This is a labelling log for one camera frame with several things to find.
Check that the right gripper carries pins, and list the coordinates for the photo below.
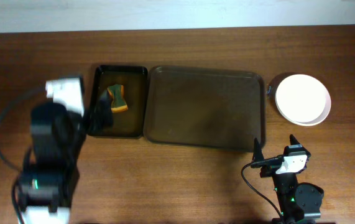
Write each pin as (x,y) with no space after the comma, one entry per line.
(270,162)

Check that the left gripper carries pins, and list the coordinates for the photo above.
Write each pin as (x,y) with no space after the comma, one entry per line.
(103,111)

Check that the orange green sponge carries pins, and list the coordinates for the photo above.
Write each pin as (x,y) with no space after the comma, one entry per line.
(118,103)

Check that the white pink plate top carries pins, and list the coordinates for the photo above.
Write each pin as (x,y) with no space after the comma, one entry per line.
(323,115)

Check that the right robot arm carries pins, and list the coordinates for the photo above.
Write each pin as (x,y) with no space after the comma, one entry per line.
(298,202)

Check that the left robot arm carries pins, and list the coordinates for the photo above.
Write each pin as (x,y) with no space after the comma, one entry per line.
(43,191)

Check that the black water tray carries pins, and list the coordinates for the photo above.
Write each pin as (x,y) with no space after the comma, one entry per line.
(127,124)

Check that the brown serving tray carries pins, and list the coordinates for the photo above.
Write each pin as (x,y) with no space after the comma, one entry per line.
(206,107)

